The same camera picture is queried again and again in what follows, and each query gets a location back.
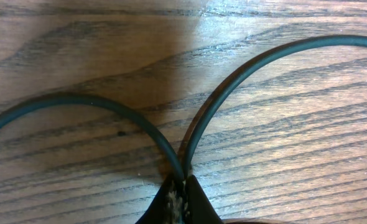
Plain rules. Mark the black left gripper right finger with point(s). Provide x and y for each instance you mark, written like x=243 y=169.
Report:
x=198 y=208

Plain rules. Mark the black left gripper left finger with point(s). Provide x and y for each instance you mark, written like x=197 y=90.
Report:
x=157 y=210

